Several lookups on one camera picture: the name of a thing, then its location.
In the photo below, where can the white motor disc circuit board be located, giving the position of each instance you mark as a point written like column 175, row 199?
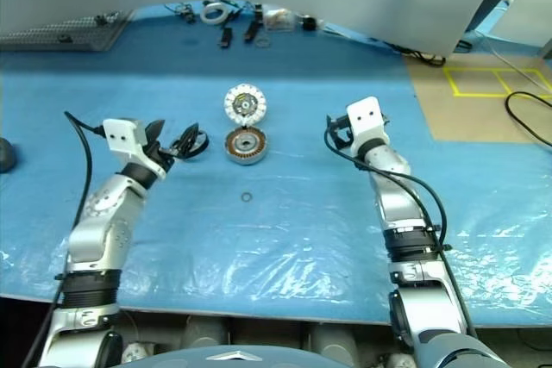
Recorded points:
column 245, row 105

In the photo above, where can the short black block tool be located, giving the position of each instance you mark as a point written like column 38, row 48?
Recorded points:
column 258, row 12

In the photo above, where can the perforated metal plate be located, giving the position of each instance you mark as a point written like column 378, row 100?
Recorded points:
column 43, row 38

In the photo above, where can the white tape roll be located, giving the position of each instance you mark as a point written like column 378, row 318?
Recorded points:
column 205, row 14

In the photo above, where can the black flat bar tool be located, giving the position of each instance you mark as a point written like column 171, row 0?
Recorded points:
column 225, row 38
column 250, row 34

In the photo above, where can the black ring part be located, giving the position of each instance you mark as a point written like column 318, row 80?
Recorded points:
column 202, row 146

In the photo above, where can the blue table mat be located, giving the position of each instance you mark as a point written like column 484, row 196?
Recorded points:
column 323, row 83

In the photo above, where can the dark grey rounded object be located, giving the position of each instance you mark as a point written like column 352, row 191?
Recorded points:
column 5, row 154

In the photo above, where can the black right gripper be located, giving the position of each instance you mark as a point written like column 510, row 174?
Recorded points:
column 343, row 135

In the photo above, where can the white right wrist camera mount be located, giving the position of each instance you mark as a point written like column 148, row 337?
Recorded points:
column 364, row 120

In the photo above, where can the silver motor housing copper coils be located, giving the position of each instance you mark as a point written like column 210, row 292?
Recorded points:
column 235, row 147

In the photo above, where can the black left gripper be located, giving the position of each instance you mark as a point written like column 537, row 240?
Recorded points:
column 161, row 157

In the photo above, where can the clear plastic parts bag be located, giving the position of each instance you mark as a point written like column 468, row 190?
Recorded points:
column 280, row 19

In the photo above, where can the small black fixture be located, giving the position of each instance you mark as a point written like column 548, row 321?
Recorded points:
column 103, row 19

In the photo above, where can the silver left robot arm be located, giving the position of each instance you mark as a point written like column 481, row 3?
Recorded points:
column 103, row 208

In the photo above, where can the grey robot torso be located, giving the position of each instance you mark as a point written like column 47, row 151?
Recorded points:
column 194, row 359

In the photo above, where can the small black cylinder part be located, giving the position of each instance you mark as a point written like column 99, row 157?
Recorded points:
column 309, row 24

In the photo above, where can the grey rounded housing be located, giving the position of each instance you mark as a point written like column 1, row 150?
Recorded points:
column 334, row 340
column 205, row 333

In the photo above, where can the white connector part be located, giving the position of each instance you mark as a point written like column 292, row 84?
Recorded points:
column 136, row 353

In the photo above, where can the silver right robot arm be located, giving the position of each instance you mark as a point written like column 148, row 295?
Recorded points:
column 397, row 208

